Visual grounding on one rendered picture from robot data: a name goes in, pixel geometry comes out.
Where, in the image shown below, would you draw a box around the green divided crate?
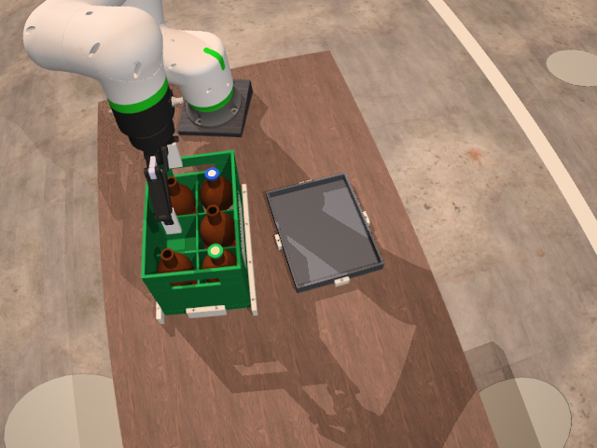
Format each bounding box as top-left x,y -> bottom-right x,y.
141,161 -> 251,315

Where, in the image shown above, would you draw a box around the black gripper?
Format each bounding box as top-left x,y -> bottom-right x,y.
128,120 -> 183,234

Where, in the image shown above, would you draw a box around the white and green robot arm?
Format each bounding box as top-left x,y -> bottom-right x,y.
23,0 -> 242,137

